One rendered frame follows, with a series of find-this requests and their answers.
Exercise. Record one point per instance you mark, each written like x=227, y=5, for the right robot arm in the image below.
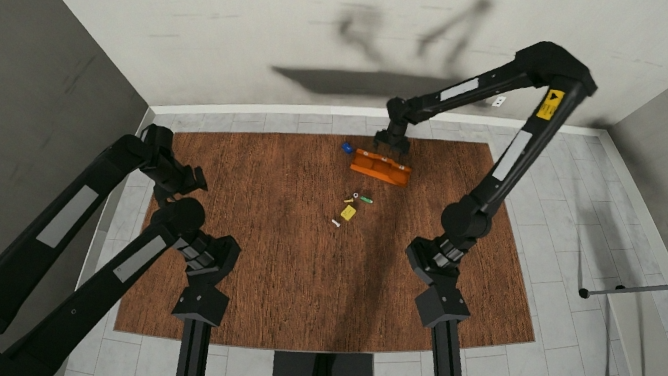
x=565, y=95

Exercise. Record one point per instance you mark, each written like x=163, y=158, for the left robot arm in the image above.
x=42, y=351

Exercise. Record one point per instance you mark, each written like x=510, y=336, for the yellow sticky note pad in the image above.
x=348, y=212

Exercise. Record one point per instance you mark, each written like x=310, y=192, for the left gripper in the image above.
x=178, y=183

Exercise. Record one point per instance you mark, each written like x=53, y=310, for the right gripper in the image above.
x=394, y=140

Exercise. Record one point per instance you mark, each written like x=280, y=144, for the orange rack of bins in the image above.
x=398, y=175

